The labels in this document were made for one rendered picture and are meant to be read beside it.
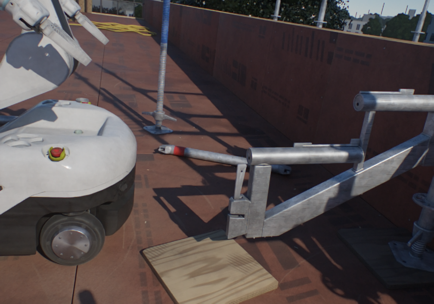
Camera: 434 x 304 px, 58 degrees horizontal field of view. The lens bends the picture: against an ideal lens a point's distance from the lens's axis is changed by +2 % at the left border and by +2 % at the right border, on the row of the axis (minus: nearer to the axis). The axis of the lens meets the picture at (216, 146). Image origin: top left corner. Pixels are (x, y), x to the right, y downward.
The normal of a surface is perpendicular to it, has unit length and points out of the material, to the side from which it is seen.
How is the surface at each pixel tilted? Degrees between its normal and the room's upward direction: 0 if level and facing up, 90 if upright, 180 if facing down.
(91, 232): 90
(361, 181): 90
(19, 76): 90
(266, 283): 0
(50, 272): 0
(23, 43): 80
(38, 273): 0
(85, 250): 90
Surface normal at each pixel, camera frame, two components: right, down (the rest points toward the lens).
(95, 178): 0.81, 0.28
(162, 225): 0.12, -0.94
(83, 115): 0.19, 0.07
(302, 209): 0.25, 0.36
